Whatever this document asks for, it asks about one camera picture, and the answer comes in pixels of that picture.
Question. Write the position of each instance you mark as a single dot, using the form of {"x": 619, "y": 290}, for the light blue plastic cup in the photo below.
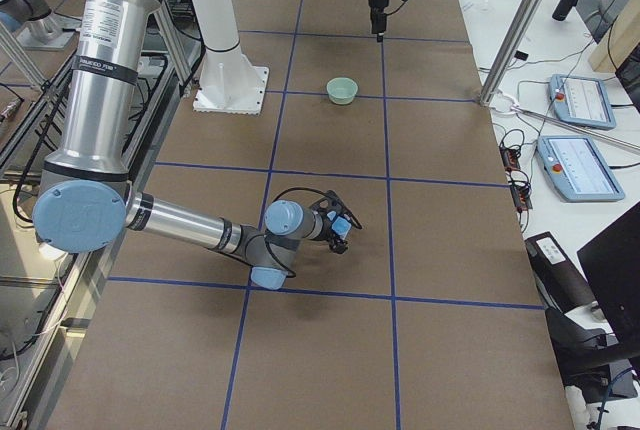
{"x": 341, "y": 226}

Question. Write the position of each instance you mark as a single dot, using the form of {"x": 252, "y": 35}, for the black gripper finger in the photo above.
{"x": 378, "y": 19}
{"x": 338, "y": 245}

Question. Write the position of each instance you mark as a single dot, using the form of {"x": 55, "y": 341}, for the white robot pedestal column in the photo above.
{"x": 228, "y": 82}

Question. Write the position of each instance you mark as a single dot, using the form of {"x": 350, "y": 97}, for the far blue teach pendant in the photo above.
{"x": 581, "y": 101}

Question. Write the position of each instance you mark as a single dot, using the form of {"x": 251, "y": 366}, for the black monitor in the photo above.
{"x": 611, "y": 263}

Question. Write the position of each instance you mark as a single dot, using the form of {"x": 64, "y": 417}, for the aluminium frame post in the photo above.
{"x": 514, "y": 35}

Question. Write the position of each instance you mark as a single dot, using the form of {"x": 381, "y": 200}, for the mint green bowl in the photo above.
{"x": 341, "y": 90}

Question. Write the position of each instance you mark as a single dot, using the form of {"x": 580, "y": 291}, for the small black square pad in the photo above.
{"x": 521, "y": 55}

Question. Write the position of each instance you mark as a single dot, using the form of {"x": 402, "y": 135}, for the aluminium truss frame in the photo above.
{"x": 44, "y": 300}

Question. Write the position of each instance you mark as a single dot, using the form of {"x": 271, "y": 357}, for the blue teach pendant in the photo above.
{"x": 581, "y": 101}
{"x": 577, "y": 170}

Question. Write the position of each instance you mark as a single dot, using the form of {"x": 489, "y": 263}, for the near blue teach pendant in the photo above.
{"x": 577, "y": 170}

